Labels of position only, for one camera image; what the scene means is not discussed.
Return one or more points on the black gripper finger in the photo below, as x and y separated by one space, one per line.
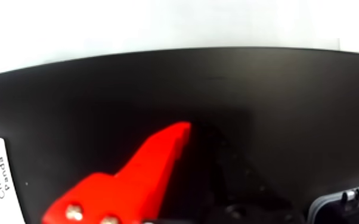
236 187

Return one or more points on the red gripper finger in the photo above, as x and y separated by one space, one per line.
129 187

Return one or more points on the black plastic case metal latches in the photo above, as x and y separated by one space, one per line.
329 212

